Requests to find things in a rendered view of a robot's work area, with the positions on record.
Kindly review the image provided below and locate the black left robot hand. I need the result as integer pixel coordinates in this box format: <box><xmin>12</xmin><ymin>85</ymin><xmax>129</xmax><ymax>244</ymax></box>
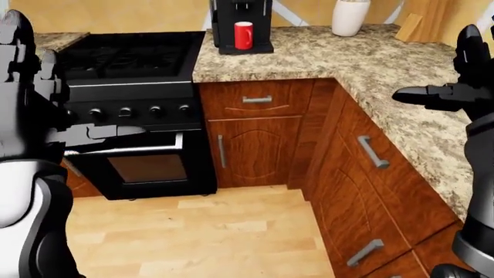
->
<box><xmin>0</xmin><ymin>9</ymin><xmax>147</xmax><ymax>162</ymax></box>

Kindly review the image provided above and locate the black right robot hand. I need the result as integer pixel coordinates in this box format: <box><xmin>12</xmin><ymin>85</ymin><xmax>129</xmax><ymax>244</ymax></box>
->
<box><xmin>391</xmin><ymin>23</ymin><xmax>494</xmax><ymax>122</ymax></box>

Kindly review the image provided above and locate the granite kitchen counter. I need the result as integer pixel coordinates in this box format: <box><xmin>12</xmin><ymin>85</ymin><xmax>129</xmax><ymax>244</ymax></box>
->
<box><xmin>33</xmin><ymin>23</ymin><xmax>494</xmax><ymax>223</ymax></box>

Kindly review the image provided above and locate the red mug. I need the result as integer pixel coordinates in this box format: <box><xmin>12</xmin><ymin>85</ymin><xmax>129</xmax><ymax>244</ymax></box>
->
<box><xmin>233</xmin><ymin>21</ymin><xmax>255</xmax><ymax>51</ymax></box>

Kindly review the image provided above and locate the black coffee machine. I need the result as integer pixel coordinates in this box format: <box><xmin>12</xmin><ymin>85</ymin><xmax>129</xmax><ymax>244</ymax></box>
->
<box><xmin>209</xmin><ymin>0</ymin><xmax>275</xmax><ymax>56</ymax></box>

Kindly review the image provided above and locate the wooden knife block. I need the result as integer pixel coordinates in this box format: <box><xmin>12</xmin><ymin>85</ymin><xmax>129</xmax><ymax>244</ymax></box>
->
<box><xmin>394</xmin><ymin>12</ymin><xmax>425</xmax><ymax>43</ymax></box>

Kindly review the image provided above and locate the black gas stove oven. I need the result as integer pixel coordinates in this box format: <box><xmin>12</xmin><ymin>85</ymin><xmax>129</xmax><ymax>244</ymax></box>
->
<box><xmin>53</xmin><ymin>30</ymin><xmax>218</xmax><ymax>202</ymax></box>

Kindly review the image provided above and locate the white ceramic vase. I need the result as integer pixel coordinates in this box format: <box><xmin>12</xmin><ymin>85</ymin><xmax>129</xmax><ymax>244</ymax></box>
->
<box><xmin>331</xmin><ymin>0</ymin><xmax>372</xmax><ymax>37</ymax></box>

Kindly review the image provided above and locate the wooden corner cabinet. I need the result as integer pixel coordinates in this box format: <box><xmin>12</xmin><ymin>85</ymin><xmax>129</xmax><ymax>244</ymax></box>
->
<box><xmin>300</xmin><ymin>83</ymin><xmax>474</xmax><ymax>278</ymax></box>

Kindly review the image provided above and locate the wooden cabinet drawer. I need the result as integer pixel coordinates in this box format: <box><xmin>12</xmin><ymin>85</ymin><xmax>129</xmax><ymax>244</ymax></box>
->
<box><xmin>198</xmin><ymin>79</ymin><xmax>314</xmax><ymax>120</ymax></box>

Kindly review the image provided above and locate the wooden cabinet door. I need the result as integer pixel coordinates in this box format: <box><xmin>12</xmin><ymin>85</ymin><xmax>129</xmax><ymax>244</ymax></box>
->
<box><xmin>206</xmin><ymin>114</ymin><xmax>303</xmax><ymax>189</ymax></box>

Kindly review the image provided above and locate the grey cabinet handle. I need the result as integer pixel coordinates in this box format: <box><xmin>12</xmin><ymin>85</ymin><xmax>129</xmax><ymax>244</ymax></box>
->
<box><xmin>346</xmin><ymin>239</ymin><xmax>385</xmax><ymax>267</ymax></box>
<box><xmin>357</xmin><ymin>134</ymin><xmax>391</xmax><ymax>169</ymax></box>

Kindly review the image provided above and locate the silver oven door handle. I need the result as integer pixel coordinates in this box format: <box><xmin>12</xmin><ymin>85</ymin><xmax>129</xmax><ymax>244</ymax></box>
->
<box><xmin>63</xmin><ymin>131</ymin><xmax>184</xmax><ymax>158</ymax></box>

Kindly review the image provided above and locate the grey vertical door handle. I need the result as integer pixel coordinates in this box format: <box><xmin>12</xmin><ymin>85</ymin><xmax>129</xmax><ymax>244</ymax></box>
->
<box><xmin>217</xmin><ymin>134</ymin><xmax>227</xmax><ymax>169</ymax></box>

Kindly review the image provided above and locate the grey drawer handle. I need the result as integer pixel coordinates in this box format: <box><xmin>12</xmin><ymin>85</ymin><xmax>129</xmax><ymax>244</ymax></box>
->
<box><xmin>242</xmin><ymin>95</ymin><xmax>273</xmax><ymax>104</ymax></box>

